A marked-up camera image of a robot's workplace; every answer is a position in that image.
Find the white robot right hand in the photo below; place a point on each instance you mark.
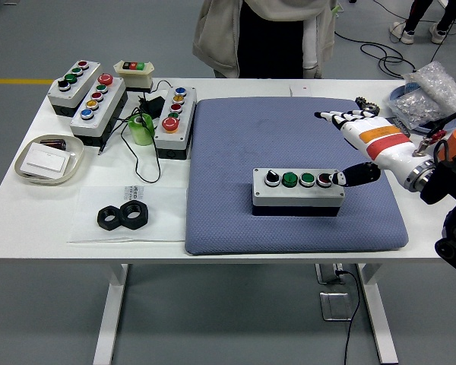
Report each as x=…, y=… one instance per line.
x=384, y=144

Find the grey four-button control box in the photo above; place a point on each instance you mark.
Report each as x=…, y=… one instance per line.
x=296, y=194

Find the short five-button control box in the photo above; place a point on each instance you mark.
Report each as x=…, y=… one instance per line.
x=188, y=110

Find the long five-button control box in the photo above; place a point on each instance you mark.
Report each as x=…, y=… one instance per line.
x=110, y=102

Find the four-button box with selector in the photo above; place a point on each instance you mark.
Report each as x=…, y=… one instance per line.
x=87, y=81

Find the black gear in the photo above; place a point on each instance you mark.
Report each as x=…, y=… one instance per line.
x=365, y=103

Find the silvery bubble wrap bag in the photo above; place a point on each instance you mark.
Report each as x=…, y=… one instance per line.
x=414, y=106

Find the red clip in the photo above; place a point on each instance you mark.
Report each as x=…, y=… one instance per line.
x=439, y=134

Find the person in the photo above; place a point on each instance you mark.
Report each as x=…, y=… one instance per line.
x=406, y=36
x=270, y=38

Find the blue-grey quilted mat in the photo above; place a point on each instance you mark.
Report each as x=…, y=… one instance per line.
x=232, y=152

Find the metal floor outlet plate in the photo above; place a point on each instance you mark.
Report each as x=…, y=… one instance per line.
x=334, y=306

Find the white table leg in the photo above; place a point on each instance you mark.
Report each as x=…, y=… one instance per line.
x=380, y=323
x=110, y=315

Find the clear printed plastic bag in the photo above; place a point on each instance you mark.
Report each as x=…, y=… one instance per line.
x=163, y=220

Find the black power adapter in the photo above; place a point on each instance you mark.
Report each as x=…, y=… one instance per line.
x=154, y=104

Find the green tape roll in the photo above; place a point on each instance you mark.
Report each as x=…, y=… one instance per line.
x=144, y=133

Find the black hex nut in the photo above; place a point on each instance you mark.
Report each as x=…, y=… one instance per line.
x=137, y=222
x=102, y=220

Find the white rounded tray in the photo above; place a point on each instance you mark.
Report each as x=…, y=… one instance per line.
x=76, y=152

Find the dark cylindrical part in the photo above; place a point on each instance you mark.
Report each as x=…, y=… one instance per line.
x=55, y=143

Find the cream switch box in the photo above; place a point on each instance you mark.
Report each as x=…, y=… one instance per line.
x=137, y=80

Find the white switch plate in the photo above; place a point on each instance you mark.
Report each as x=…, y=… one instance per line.
x=45, y=159

